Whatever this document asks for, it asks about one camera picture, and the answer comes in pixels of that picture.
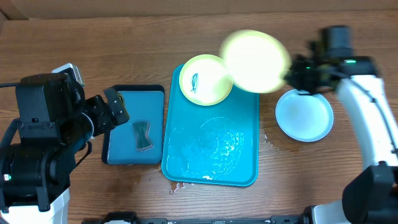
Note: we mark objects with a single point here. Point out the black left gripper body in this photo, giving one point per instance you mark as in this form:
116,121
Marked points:
99,114

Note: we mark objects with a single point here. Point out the turquoise plastic tray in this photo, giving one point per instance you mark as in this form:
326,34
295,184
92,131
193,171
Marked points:
216,144

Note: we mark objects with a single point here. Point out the orange green scrub sponge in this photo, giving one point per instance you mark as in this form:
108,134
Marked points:
141,132

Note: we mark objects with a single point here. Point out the yellow plate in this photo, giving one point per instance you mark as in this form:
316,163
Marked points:
257,62
204,80

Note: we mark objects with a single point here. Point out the black bottom rail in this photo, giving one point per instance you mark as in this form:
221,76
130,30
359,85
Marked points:
132,218

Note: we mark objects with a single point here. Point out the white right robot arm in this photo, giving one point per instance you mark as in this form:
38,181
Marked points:
372,196

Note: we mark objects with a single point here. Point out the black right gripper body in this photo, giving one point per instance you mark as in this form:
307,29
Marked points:
307,78

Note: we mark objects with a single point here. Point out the black water tray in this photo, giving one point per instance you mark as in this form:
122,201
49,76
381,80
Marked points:
143,103

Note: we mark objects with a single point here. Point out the white plate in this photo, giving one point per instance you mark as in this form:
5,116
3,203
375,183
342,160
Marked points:
304,117

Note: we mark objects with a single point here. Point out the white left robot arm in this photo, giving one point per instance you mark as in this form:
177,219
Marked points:
35,176

